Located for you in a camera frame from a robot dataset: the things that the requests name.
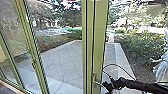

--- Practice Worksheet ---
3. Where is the green shrub bed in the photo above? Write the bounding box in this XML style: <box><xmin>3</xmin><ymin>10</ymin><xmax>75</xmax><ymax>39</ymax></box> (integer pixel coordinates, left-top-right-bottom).
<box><xmin>35</xmin><ymin>29</ymin><xmax>83</xmax><ymax>54</ymax></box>
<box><xmin>114</xmin><ymin>31</ymin><xmax>168</xmax><ymax>66</ymax></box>

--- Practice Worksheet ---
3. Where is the white stone statue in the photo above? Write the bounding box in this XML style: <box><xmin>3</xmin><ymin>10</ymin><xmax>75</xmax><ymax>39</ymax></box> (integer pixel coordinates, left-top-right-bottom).
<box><xmin>149</xmin><ymin>49</ymin><xmax>168</xmax><ymax>84</ymax></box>

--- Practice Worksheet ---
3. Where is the metal door handle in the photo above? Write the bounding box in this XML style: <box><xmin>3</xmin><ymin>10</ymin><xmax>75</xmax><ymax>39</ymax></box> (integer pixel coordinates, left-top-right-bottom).
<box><xmin>91</xmin><ymin>72</ymin><xmax>102</xmax><ymax>89</ymax></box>

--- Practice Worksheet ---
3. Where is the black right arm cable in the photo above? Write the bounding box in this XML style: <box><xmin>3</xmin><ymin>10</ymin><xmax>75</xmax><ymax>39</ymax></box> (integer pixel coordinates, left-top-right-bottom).
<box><xmin>102</xmin><ymin>63</ymin><xmax>138</xmax><ymax>83</ymax></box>

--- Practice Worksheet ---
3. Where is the grey stone pillar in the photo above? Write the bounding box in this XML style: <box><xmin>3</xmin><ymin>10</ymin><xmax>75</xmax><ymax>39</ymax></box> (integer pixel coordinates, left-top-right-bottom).
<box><xmin>162</xmin><ymin>28</ymin><xmax>168</xmax><ymax>61</ymax></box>

